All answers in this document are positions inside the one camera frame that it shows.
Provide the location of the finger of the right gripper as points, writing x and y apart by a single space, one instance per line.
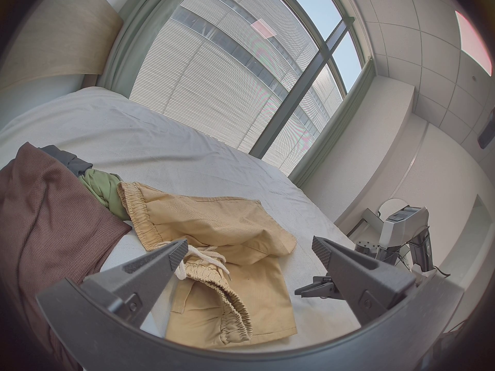
321 292
323 282

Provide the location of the tan shorts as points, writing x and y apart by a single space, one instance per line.
216 222

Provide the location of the bed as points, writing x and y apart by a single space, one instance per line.
174 141

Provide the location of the green garment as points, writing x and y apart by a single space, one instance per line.
104 191

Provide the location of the black garment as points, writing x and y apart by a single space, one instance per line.
73 160

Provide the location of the square ceiling light panel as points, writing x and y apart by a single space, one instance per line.
473 41

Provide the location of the brown garment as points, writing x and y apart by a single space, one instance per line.
50 226

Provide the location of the grey-green curtain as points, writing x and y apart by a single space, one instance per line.
143 25

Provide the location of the window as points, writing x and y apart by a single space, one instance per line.
239 72

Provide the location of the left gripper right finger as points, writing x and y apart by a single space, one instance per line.
359 284

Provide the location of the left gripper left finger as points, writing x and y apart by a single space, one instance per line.
135 280

